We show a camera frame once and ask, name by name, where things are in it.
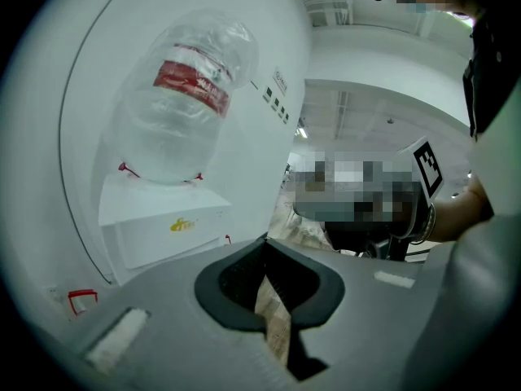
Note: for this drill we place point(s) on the plastic-wrapped water jug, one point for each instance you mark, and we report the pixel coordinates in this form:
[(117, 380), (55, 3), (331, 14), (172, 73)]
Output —
[(171, 128)]

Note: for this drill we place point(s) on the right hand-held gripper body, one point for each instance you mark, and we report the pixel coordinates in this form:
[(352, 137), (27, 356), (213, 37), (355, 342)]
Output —
[(429, 169)]

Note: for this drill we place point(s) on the white wall sign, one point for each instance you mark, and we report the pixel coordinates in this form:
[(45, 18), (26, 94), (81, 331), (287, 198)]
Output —
[(281, 80)]

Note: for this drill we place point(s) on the person's black buttoned shirt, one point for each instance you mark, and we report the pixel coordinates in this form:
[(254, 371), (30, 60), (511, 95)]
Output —
[(492, 76)]

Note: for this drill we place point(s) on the small wall switch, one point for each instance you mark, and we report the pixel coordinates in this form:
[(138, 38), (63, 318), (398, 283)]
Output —
[(282, 111), (286, 118), (267, 93), (276, 102)]

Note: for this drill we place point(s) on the person's right forearm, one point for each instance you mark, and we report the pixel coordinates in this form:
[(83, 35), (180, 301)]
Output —
[(460, 214)]

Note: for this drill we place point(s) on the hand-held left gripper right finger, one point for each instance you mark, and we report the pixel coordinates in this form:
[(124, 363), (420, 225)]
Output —
[(366, 320)]

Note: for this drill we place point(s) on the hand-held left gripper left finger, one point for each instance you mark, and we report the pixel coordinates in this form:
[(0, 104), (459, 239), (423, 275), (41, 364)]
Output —
[(183, 340)]

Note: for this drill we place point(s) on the white water dispenser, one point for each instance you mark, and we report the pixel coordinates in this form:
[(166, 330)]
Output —
[(142, 218)]

